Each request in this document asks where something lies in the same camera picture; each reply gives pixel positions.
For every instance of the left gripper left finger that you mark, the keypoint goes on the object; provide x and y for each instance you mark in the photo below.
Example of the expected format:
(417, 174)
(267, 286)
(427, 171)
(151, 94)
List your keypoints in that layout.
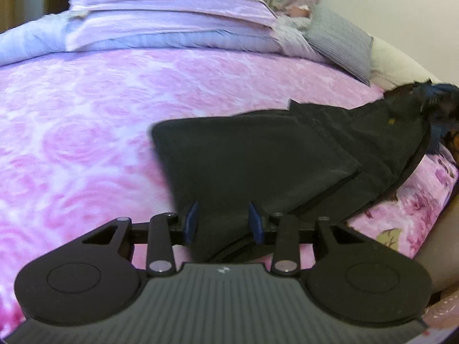
(165, 231)

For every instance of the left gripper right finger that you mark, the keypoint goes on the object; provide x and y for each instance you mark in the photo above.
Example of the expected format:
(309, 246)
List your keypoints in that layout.
(280, 230)

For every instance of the black trousers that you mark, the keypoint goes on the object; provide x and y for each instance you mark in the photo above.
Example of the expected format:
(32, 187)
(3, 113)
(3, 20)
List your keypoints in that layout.
(309, 160)

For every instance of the pink floral bedspread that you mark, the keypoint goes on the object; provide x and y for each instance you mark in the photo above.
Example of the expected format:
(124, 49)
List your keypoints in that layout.
(74, 146)

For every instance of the grey checked pillow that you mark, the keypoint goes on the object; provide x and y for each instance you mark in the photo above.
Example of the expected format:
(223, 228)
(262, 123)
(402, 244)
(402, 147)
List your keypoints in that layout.
(341, 42)

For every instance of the white long pillow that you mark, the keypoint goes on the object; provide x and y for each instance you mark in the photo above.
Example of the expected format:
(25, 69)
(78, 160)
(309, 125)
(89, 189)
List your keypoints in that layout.
(391, 67)

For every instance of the blue denim jeans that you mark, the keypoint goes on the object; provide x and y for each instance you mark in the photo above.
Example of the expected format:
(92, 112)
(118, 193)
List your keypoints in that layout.
(439, 104)

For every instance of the lilac striped duvet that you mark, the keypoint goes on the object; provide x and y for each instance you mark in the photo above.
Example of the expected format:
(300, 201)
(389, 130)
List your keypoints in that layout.
(95, 25)

